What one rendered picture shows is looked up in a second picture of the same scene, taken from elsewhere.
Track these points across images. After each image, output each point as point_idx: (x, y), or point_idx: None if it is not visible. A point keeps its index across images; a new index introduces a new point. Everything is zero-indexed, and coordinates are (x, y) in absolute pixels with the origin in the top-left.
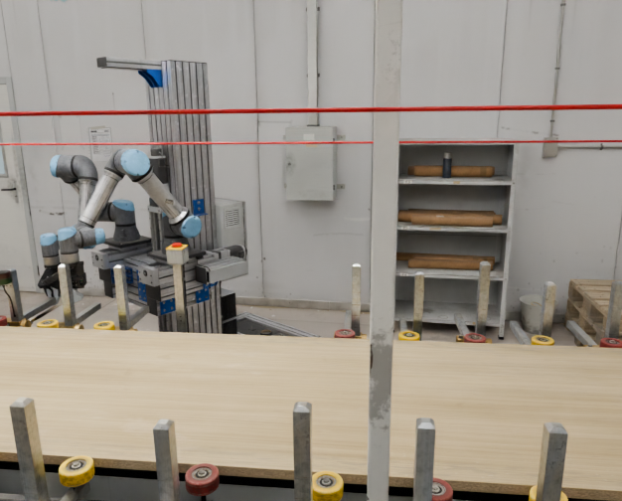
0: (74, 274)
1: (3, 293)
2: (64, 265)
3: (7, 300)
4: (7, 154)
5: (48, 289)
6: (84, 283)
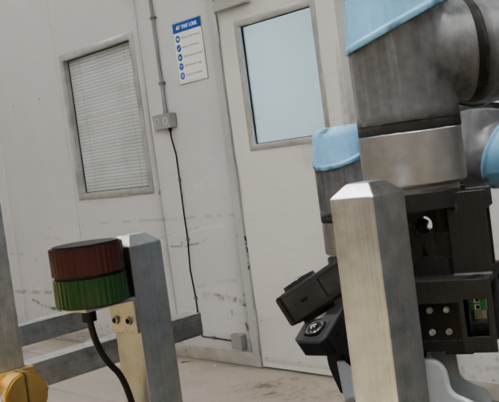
0: (435, 267)
1: (321, 382)
2: (367, 188)
3: (326, 398)
4: (329, 92)
5: (343, 364)
6: None
